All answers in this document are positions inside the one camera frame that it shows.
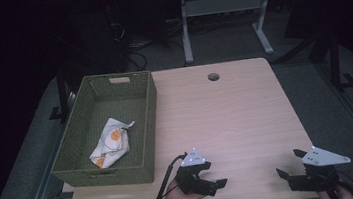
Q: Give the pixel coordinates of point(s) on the green woven basket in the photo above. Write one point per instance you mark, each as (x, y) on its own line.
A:
(107, 130)

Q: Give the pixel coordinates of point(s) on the grey metal desk frame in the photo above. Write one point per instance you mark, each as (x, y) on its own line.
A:
(220, 5)

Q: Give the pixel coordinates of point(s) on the black metal stand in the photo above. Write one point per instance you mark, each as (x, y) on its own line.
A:
(62, 92)
(336, 64)

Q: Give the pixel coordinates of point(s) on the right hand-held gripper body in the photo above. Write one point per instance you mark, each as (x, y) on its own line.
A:
(319, 163)

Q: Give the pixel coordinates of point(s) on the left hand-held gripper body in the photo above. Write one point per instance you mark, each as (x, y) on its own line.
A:
(188, 178)

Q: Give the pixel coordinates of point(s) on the white cloth with orange print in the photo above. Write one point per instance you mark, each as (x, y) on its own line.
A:
(111, 145)

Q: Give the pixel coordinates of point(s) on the person's right hand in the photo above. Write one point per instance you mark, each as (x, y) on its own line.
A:
(339, 195)

